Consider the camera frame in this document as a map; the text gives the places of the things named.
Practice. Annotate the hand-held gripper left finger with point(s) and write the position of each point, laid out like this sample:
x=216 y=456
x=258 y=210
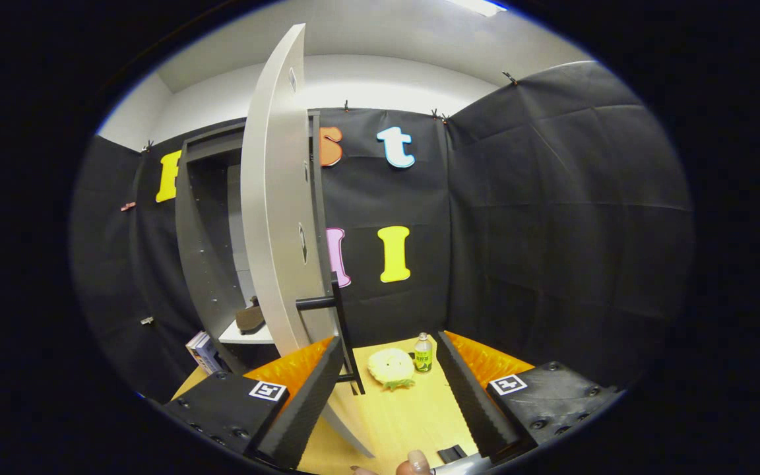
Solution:
x=304 y=406

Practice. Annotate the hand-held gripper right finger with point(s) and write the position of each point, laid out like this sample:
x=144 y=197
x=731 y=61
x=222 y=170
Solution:
x=472 y=402

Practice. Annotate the brown fuzzy shoe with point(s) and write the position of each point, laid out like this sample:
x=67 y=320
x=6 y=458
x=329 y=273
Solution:
x=249 y=319

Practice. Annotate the grey shoe cabinet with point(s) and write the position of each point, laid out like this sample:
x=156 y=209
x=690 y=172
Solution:
x=205 y=264

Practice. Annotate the green drink bottle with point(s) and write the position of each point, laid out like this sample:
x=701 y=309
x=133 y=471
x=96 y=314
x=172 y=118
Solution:
x=423 y=356

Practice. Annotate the yellow plush toy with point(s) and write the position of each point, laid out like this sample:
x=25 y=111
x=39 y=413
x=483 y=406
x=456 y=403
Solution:
x=390 y=368

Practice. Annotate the blue purple book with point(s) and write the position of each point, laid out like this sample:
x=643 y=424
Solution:
x=209 y=360

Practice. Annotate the black binder clip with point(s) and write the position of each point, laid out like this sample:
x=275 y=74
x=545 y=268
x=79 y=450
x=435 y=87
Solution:
x=148 y=146
x=510 y=78
x=439 y=116

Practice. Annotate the ceiling light strip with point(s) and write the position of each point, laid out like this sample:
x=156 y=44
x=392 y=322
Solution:
x=479 y=6

